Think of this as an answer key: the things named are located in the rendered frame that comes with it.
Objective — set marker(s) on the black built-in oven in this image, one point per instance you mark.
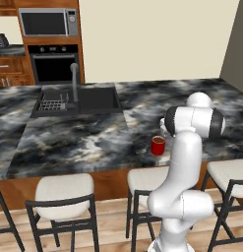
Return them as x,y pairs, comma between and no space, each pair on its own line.
52,64

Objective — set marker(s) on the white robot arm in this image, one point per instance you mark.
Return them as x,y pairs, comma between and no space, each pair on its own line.
187,170

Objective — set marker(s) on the black kitchen sink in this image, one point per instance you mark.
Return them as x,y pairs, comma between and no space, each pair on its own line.
93,98

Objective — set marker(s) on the silver toaster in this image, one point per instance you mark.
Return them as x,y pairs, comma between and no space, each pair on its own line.
0,40

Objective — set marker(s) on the white cushioned black stool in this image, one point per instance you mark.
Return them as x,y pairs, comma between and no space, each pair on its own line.
65,197
1,216
229,178
142,187

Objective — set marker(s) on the grey sink tap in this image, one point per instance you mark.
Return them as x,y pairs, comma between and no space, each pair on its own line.
74,82

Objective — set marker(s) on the red cup of hot chocolate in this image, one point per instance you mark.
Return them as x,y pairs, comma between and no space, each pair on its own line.
157,145

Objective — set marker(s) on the wooden cupboard run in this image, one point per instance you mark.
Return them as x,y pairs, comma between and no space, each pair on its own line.
14,72

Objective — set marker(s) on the silver microwave oven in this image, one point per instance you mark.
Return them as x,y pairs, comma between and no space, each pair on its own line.
48,22

